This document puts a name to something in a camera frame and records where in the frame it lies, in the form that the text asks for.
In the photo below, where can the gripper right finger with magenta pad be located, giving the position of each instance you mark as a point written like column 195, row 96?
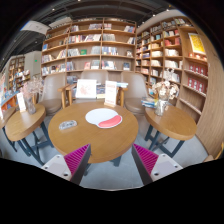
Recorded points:
column 152, row 166

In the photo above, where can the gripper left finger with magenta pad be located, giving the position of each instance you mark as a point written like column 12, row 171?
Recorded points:
column 70, row 167

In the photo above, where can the white and red mouse pad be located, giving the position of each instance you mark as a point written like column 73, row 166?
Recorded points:
column 103, row 118

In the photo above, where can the round wooden right table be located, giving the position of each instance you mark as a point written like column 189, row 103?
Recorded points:
column 174, row 123

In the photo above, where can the round wooden table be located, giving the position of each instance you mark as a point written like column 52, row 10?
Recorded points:
column 22, row 124
column 106, row 144
column 174, row 123

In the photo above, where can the round wooden centre table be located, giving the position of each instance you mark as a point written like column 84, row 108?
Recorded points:
column 106, row 144

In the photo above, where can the stack of books on chair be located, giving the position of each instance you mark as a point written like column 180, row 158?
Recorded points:
column 149, row 102

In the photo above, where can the round wooden left table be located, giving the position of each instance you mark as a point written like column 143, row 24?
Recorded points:
column 22, row 124

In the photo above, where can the beige armchair left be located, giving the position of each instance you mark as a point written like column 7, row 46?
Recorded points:
column 52, row 96

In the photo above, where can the beige armchair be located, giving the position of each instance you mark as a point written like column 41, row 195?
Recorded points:
column 100, row 76
column 52, row 96
column 136, row 91

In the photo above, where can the glass vase with dried flowers right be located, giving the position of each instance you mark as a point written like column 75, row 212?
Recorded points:
column 165, row 91

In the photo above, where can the glass vase with dried flowers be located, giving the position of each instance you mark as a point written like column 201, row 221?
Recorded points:
column 29, row 90
column 165, row 91

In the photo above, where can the white floral picture board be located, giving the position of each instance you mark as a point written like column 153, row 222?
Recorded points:
column 86, row 88

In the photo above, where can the beige armchair right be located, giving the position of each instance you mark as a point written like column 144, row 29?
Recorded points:
column 136, row 91

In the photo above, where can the beige armchair middle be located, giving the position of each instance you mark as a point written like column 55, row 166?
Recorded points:
column 100, row 76

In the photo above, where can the white sign card on left table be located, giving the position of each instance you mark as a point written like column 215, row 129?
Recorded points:
column 21, row 102

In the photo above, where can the white sign card on table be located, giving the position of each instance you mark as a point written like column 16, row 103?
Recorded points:
column 110, row 93
column 21, row 102

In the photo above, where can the white sign card on centre table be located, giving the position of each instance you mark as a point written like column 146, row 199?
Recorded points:
column 110, row 93

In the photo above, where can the glass vase with dried flowers left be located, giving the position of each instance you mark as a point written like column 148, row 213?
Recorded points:
column 29, row 90

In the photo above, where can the distant wooden bookshelf left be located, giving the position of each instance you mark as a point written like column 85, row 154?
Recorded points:
column 18, row 75

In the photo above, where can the large wooden bookshelf centre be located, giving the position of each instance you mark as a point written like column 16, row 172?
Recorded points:
column 90, row 44

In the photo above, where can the yellow poster on shelf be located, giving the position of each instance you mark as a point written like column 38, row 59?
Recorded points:
column 196, row 43

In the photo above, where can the wooden bookshelf right wall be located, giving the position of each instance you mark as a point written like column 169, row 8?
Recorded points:
column 163, row 43

